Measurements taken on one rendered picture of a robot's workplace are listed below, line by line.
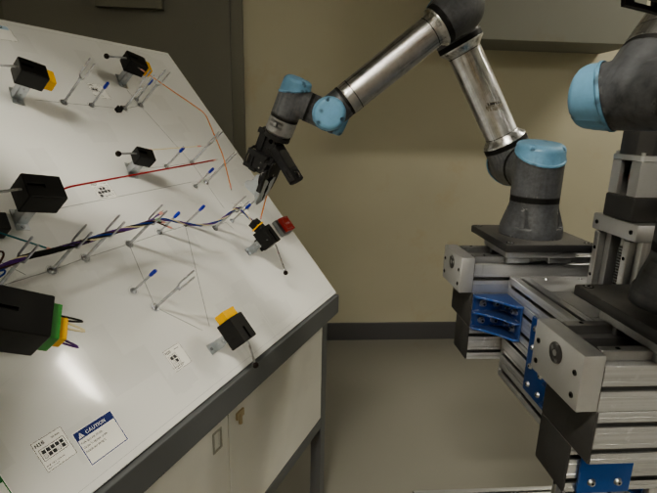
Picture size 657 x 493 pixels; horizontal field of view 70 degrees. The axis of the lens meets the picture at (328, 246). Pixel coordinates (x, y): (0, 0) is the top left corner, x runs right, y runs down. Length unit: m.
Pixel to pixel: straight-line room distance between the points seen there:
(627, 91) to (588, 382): 0.40
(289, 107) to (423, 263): 2.11
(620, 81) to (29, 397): 0.90
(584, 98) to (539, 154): 0.62
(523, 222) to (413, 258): 1.97
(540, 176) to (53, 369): 1.08
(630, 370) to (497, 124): 0.74
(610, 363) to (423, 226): 2.41
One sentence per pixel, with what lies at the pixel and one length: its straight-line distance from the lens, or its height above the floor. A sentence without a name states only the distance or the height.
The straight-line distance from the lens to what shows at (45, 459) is 0.87.
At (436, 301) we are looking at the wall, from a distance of 3.31.
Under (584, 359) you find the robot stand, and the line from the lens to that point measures 0.77.
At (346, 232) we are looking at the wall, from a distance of 3.04.
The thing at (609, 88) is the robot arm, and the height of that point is 1.47.
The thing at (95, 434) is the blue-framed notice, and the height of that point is 0.92.
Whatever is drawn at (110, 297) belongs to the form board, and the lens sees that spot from 1.03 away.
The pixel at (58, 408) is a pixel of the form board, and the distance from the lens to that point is 0.90.
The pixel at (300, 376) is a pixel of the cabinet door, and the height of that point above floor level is 0.66.
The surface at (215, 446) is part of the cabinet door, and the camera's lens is 1.21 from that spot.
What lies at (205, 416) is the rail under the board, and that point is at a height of 0.84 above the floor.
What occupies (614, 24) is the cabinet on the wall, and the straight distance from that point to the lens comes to 3.14.
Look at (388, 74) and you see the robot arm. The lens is 1.14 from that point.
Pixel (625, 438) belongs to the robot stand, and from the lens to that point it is 0.87.
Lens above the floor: 1.42
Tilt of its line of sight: 15 degrees down
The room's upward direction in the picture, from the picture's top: 1 degrees clockwise
